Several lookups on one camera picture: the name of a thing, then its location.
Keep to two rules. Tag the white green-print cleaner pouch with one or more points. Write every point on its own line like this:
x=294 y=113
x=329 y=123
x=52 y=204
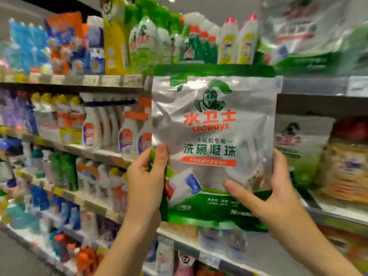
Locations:
x=302 y=146

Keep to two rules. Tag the person's right hand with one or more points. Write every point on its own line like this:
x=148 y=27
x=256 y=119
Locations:
x=273 y=204

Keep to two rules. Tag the person's left hand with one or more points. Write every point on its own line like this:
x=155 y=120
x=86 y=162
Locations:
x=144 y=189

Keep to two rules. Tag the yellow-capped pink-label cleaner bottle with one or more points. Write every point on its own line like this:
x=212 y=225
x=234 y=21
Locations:
x=115 y=189
x=123 y=195

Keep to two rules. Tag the cluster of orange trigger sprayers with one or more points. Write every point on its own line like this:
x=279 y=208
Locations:
x=80 y=255

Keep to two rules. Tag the cluster of blue cleaner bottles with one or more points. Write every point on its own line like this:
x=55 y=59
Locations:
x=54 y=207

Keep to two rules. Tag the row of blue cleaner packs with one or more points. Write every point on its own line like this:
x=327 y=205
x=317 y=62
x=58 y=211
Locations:
x=46 y=46

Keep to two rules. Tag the row of yellow-capped cleaner bottles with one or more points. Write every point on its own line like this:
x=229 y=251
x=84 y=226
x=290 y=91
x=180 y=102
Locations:
x=57 y=117

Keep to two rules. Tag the white blue cleaner bottle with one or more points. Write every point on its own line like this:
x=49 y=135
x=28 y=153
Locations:
x=95 y=46

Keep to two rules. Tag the clear-wrapped white bottle pack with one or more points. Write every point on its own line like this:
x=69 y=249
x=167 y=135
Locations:
x=95 y=178

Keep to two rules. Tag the yellow green cleaner bottle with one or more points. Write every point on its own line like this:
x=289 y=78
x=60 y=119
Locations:
x=115 y=37

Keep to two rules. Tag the white orange spray bottles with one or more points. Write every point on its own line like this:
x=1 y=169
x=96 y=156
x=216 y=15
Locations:
x=92 y=126

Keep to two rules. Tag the row of yellow red-capped bottles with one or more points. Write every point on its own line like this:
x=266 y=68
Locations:
x=345 y=166

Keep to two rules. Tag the cluster of green cleaner bottles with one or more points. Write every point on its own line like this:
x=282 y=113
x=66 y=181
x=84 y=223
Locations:
x=64 y=169

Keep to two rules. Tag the row of green pump bottles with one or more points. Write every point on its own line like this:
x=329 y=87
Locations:
x=149 y=37

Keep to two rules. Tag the cluster of teal cleaner bottles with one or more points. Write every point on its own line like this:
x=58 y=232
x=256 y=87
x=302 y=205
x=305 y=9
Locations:
x=17 y=212

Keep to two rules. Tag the person's right forearm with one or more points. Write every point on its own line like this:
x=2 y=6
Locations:
x=319 y=250

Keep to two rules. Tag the row of purple cleaner bottles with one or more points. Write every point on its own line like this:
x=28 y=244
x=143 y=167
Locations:
x=17 y=112

